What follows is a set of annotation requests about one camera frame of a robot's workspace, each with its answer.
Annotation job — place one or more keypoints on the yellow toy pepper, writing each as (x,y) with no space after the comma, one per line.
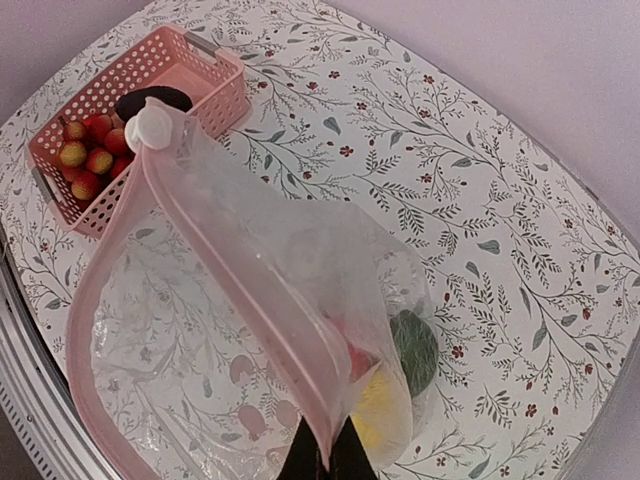
(377,416)

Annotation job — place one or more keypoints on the green toy pepper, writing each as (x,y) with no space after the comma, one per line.
(417,350)

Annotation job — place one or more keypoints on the clear zip top bag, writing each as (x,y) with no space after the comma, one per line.
(198,336)

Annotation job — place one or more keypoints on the red yellow toy fruit bunch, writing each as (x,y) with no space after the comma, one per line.
(93,153)

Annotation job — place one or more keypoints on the aluminium front rail frame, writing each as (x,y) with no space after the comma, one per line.
(35,397)

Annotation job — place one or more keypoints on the floral table mat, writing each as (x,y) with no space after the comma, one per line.
(535,288)

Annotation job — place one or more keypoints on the dark purple toy eggplant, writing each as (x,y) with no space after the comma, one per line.
(131,103)

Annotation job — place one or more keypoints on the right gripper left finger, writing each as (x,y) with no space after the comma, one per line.
(303,461)

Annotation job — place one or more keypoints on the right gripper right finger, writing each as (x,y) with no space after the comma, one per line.
(348,459)

